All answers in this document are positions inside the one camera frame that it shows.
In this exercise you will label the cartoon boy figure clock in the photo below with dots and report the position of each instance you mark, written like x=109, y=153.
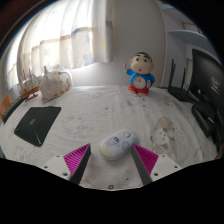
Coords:
x=141, y=75

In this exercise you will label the wooden model sailing ship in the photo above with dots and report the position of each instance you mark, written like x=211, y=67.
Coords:
x=29, y=87

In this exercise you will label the black router with antennas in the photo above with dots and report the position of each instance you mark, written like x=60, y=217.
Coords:
x=180, y=93

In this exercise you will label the black computer monitor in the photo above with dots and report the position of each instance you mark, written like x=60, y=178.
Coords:
x=208, y=80

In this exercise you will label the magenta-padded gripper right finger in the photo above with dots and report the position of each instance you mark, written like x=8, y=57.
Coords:
x=146, y=160

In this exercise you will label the orange wooden chair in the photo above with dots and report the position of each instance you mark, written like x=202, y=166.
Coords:
x=4, y=105

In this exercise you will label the white wall shelf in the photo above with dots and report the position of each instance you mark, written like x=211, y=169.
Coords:
x=190, y=36

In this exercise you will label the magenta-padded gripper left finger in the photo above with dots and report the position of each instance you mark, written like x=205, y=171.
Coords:
x=77, y=158

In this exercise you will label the large white conch shell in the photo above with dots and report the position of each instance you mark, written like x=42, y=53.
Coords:
x=53, y=86

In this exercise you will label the white sheer star-print curtain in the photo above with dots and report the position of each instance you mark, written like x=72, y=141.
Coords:
x=63, y=40

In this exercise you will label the white cartoon-print tablecloth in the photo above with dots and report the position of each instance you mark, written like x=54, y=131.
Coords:
x=106, y=110

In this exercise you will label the black mouse pad green lines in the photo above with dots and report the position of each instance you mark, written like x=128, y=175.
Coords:
x=36, y=123

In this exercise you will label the white cartoon-print computer mouse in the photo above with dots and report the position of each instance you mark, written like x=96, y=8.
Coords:
x=118, y=145

